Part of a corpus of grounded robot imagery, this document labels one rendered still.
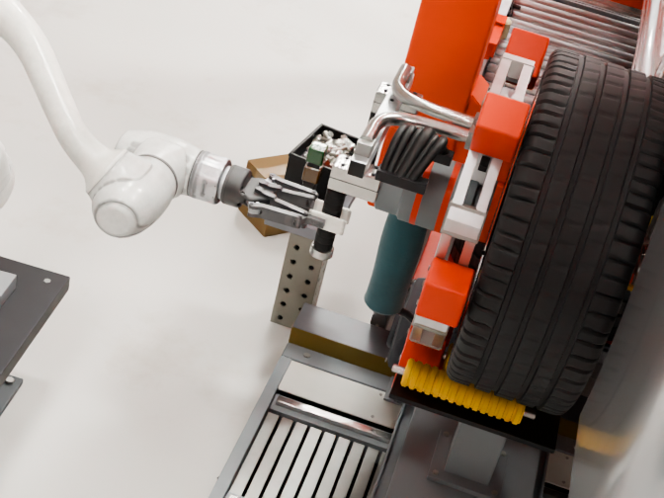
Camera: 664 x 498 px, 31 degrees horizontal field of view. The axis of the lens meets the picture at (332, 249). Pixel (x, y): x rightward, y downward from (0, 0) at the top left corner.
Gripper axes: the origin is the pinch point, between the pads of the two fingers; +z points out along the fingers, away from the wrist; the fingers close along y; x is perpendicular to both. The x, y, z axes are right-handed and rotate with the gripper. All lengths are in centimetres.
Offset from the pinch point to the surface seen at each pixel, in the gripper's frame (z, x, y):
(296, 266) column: -15, -63, -73
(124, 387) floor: -43, -83, -29
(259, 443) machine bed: -6, -77, -20
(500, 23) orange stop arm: 12, -33, -203
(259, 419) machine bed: -8, -75, -25
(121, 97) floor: -103, -83, -165
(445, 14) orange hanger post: 5, 20, -60
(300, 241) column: -16, -55, -73
